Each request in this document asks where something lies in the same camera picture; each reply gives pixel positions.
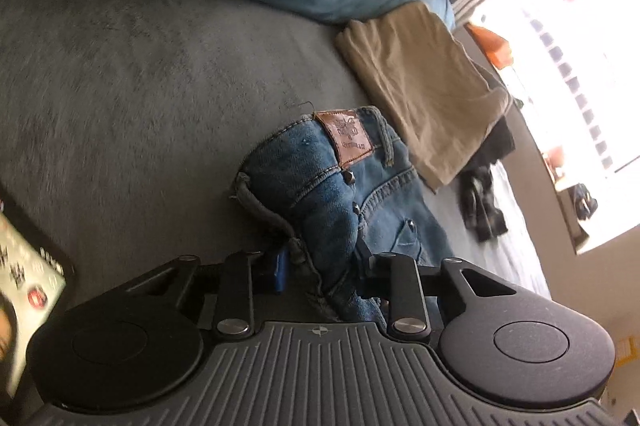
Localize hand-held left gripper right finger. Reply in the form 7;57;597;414
355;242;518;342

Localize black smartphone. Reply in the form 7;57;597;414
0;198;77;399

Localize orange bag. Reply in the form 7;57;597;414
465;23;513;69

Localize dark plaid shirt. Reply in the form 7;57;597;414
459;166;509;243

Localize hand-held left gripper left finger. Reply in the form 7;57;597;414
125;248;289;341

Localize blue jeans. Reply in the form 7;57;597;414
230;106;457;324

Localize dark crumpled cloth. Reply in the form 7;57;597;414
572;183;599;221

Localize tan folded garment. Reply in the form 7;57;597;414
335;2;513;194

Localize black folded garment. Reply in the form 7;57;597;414
470;118;517;171

